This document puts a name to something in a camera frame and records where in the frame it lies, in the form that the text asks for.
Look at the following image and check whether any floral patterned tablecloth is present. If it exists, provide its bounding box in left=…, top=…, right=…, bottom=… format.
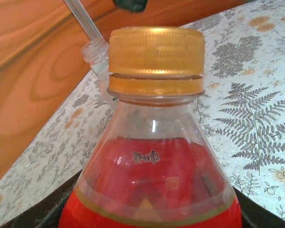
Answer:
left=0, top=0, right=285, bottom=228

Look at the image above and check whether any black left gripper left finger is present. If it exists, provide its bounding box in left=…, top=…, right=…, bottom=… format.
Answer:
left=0, top=175, right=84, bottom=228

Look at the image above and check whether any orange bottle cap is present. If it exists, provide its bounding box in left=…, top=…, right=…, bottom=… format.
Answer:
left=107, top=26, right=206, bottom=76

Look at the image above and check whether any small clear plastic bottle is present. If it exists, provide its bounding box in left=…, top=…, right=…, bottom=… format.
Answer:
left=80, top=38, right=121, bottom=111

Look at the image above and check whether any red drink bottle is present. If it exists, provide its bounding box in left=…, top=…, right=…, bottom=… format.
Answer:
left=58, top=72, right=243, bottom=228

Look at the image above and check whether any aluminium corner post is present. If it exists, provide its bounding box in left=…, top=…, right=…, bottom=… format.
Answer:
left=63, top=0, right=103, bottom=45

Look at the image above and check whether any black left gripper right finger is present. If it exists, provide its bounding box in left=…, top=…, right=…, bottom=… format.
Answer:
left=232, top=187, right=285, bottom=228

